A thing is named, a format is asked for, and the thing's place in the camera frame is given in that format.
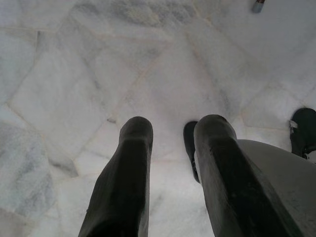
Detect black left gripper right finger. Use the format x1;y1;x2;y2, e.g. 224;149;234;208
194;114;305;237

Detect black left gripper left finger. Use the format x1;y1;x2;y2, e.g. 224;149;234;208
78;116;154;237

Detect grey robot left leg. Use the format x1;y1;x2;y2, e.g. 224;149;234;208
194;139;316;237

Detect black robot left foot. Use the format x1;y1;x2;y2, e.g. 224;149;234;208
183;120;201;184

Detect black robot foot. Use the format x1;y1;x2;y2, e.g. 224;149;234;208
289;108;316;165
183;120;201;184

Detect black robot right foot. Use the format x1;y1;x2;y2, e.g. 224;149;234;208
289;108;316;165

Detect metal-capped furniture leg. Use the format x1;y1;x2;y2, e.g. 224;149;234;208
251;0;266;13

